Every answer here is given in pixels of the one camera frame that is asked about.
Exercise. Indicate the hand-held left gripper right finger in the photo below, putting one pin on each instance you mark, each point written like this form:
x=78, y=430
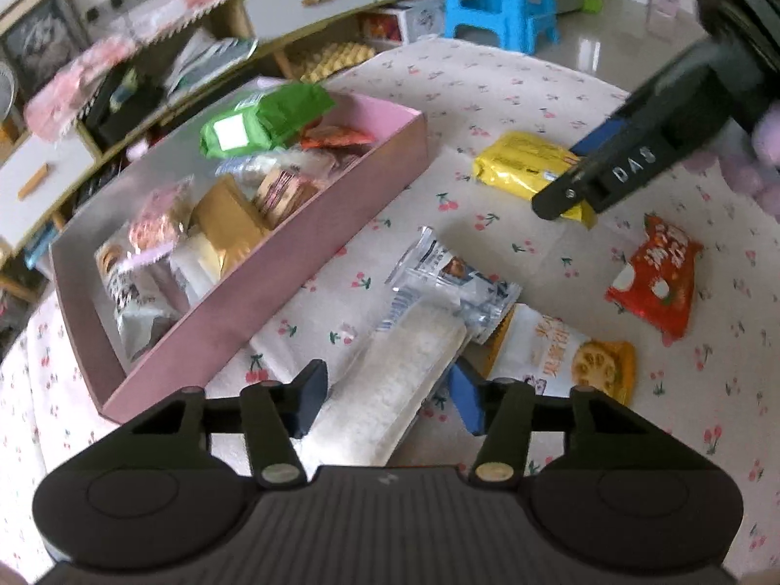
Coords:
x=466, y=399

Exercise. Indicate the white rice cracker packet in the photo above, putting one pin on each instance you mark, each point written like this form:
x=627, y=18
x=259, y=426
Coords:
x=390, y=378

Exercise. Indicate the yellow egg tray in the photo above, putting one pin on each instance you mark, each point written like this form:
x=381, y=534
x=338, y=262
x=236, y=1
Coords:
x=335, y=61

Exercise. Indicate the stack of papers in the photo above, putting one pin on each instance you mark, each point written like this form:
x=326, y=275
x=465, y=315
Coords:
x=207, y=58

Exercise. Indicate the pink cardboard box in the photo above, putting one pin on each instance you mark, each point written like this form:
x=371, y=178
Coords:
x=292, y=256

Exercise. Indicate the golden snack packet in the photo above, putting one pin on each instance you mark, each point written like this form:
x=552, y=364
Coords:
x=228, y=225

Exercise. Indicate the framed picture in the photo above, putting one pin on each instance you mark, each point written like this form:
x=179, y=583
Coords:
x=42, y=30

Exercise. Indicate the black bag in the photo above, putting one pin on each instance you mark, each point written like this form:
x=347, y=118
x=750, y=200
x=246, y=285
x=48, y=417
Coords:
x=116, y=116

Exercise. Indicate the silver blue snack packet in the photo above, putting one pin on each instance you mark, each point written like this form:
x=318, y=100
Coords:
x=451, y=280

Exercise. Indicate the white desk fan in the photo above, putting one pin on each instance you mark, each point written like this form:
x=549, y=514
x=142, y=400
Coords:
x=6, y=94

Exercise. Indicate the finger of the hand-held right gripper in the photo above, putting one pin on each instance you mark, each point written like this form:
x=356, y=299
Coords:
x=631, y=167
x=600, y=134

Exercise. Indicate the brown biscuit packet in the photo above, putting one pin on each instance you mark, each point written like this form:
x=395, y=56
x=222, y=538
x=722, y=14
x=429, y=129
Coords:
x=283, y=192

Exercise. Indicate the grey biscuit packet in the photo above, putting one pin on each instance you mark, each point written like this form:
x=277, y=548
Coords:
x=143, y=295

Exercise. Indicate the pink snack packet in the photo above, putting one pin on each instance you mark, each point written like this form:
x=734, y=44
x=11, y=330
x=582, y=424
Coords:
x=158, y=219

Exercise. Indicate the green snack packet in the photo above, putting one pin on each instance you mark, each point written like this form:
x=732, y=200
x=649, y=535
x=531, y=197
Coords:
x=268, y=116

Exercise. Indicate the small pink white box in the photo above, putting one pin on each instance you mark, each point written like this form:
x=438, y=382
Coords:
x=663, y=6

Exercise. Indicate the clear snack packet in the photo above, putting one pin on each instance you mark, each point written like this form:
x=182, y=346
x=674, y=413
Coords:
x=274, y=161

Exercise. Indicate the white wafer packet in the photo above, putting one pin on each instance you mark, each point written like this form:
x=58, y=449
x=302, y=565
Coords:
x=195, y=268

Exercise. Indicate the pink cloth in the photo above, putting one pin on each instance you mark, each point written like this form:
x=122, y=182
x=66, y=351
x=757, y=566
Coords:
x=67, y=82

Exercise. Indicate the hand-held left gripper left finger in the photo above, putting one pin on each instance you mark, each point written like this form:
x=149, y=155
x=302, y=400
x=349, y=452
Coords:
x=312, y=399

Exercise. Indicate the yellow snack packet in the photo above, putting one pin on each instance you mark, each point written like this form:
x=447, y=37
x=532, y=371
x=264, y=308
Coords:
x=518, y=164

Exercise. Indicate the white printed box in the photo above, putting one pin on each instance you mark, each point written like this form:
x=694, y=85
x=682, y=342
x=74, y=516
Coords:
x=420, y=15

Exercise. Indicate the orange white chip packet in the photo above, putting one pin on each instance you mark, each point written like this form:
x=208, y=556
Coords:
x=548, y=347

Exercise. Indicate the red snack packet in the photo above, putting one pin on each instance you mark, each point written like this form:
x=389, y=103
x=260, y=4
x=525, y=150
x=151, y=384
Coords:
x=338, y=136
x=658, y=274

